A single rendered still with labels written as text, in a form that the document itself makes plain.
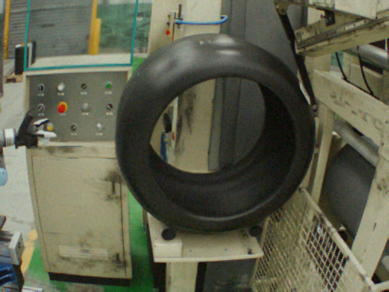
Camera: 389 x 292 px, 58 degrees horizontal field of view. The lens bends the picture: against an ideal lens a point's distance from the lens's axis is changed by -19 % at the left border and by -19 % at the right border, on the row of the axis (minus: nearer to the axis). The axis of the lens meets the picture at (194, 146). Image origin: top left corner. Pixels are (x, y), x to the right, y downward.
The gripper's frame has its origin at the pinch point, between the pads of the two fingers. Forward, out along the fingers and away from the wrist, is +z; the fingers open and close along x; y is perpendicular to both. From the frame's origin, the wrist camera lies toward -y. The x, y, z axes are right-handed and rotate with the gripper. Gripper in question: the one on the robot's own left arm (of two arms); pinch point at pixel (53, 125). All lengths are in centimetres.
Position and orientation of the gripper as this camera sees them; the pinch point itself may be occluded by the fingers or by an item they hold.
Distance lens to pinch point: 172.0
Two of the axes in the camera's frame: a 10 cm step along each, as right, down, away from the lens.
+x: 5.1, 4.7, -7.2
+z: 8.5, -1.3, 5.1
